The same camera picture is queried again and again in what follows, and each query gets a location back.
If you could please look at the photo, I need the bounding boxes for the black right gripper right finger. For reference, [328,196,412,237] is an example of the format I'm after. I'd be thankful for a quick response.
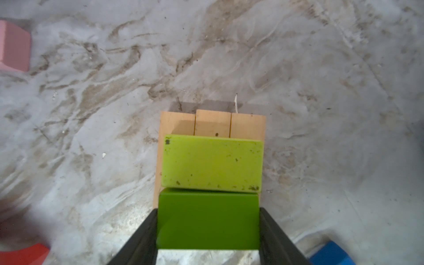
[259,207,311,265]

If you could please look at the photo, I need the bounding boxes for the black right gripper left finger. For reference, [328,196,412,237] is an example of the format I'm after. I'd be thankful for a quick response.
[108,209,158,265]

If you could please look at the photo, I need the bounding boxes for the dark green rectangular block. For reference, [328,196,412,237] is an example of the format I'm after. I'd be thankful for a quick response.
[156,188,259,250]

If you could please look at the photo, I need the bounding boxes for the lime green rectangular block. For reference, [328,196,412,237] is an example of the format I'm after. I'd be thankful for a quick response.
[161,134,264,193]

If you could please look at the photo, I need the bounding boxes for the red arch block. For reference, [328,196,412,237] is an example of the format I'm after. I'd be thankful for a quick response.
[0,244,50,265]

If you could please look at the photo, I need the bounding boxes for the natural wood block marked 58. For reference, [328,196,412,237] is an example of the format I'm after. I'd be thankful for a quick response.
[230,112,267,203]

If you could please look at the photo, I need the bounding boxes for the natural wood block marked 31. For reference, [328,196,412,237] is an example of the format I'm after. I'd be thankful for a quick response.
[153,112,195,209]

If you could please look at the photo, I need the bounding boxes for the pink rectangular block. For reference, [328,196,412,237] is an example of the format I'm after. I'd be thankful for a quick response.
[1,20,32,72]

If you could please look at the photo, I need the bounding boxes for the blue cube block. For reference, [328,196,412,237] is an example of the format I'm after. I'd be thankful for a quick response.
[309,241,355,265]

